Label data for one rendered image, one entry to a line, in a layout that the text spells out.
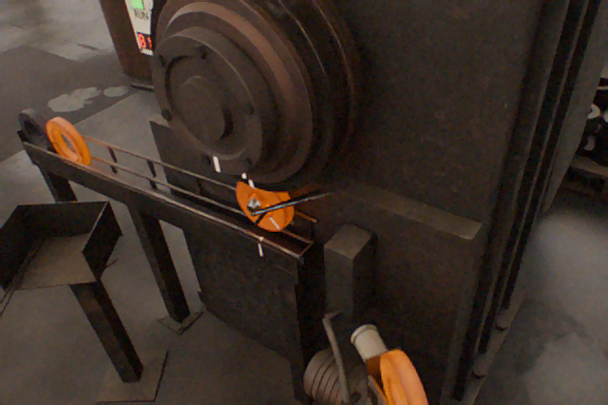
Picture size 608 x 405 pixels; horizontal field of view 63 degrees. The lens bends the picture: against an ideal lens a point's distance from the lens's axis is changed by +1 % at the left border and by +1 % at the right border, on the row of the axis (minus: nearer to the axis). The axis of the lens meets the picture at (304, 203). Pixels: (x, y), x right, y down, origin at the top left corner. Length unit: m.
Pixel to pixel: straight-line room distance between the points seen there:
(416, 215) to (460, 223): 0.09
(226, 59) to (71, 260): 0.87
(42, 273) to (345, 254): 0.87
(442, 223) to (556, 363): 1.04
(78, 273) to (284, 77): 0.86
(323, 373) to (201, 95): 0.67
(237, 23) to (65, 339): 1.59
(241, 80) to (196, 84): 0.11
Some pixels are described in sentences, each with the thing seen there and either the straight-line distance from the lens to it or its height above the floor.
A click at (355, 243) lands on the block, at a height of 0.80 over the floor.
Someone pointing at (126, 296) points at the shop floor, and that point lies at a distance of 2.22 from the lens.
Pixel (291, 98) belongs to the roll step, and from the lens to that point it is 0.87.
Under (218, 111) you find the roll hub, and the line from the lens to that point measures 0.91.
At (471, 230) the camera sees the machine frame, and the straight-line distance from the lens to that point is 1.03.
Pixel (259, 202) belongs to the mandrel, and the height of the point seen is 0.84.
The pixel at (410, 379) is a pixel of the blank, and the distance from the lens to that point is 0.90.
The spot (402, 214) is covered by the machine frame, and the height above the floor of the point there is 0.87.
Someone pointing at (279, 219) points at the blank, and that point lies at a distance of 1.16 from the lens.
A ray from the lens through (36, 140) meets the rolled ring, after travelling 2.11.
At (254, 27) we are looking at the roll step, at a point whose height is 1.26.
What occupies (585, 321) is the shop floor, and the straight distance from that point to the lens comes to 2.13.
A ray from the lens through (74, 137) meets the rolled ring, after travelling 1.81.
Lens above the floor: 1.55
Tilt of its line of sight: 39 degrees down
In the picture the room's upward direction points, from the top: 5 degrees counter-clockwise
